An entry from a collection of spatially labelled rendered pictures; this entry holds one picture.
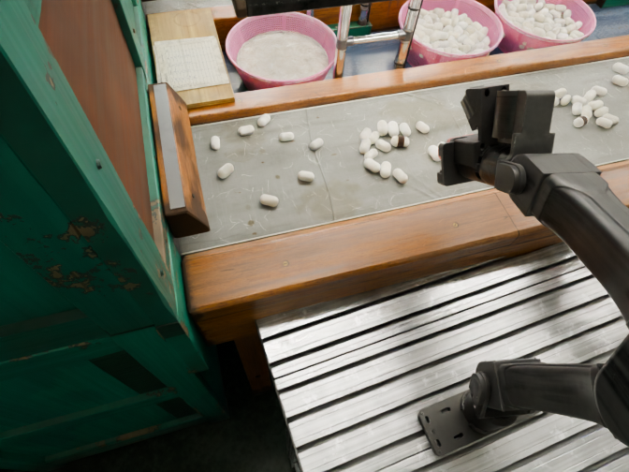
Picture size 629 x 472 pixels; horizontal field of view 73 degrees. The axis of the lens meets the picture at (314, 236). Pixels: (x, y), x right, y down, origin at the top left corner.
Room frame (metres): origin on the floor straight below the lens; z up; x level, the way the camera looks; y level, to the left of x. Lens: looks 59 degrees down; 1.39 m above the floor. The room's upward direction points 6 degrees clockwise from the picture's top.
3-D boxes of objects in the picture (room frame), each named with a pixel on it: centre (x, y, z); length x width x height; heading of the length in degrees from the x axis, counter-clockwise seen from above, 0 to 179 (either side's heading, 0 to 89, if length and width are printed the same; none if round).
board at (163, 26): (0.81, 0.32, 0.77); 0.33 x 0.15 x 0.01; 21
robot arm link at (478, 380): (0.15, -0.29, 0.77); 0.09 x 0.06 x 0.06; 100
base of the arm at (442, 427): (0.14, -0.30, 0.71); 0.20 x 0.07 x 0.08; 115
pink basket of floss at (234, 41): (0.89, 0.12, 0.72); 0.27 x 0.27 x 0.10
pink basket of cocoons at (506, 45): (1.15, -0.55, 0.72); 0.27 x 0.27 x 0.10
